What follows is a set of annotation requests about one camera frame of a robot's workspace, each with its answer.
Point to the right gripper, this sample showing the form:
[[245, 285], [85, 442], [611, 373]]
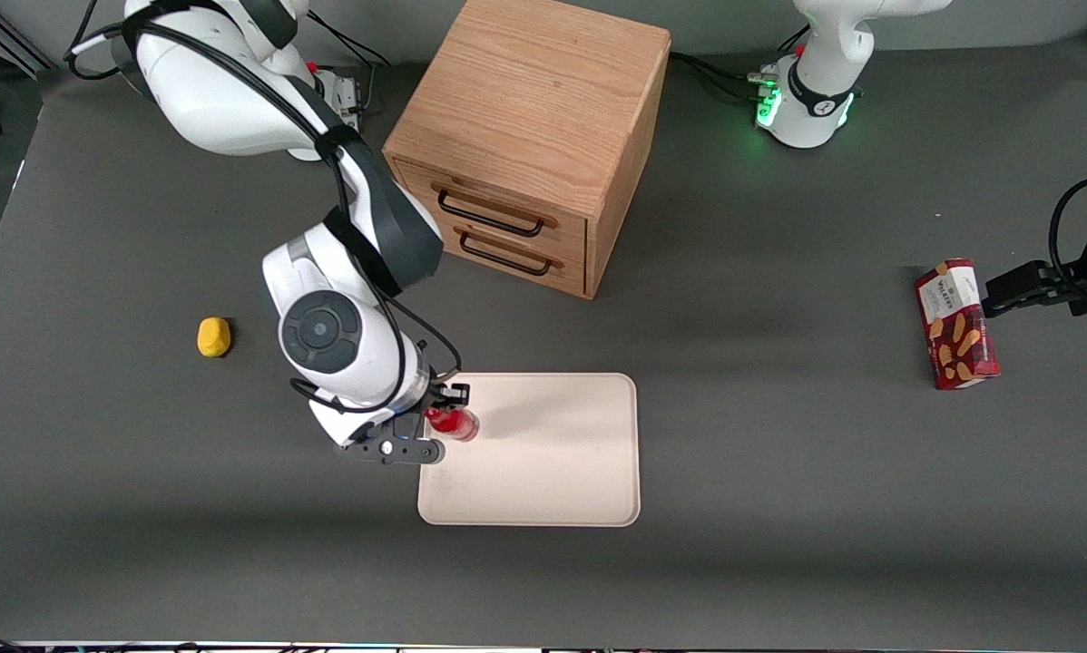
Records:
[[435, 399]]

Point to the red coke bottle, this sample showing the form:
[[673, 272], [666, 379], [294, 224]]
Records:
[[457, 424]]

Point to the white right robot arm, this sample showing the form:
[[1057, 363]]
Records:
[[226, 100]]

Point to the beige rectangular tray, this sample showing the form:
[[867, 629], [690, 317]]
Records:
[[543, 453]]

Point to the red cookie box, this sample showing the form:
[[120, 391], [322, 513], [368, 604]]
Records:
[[958, 326]]

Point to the wooden drawer front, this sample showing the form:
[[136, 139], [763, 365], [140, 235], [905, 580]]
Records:
[[543, 272], [498, 192]]

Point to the yellow lemon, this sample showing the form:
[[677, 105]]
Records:
[[214, 337]]

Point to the grey table mat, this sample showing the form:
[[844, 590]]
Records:
[[779, 453]]

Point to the wooden drawer cabinet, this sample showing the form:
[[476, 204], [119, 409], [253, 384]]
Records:
[[534, 91]]

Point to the aluminium frame rail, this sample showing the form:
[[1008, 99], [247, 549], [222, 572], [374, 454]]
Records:
[[13, 45]]

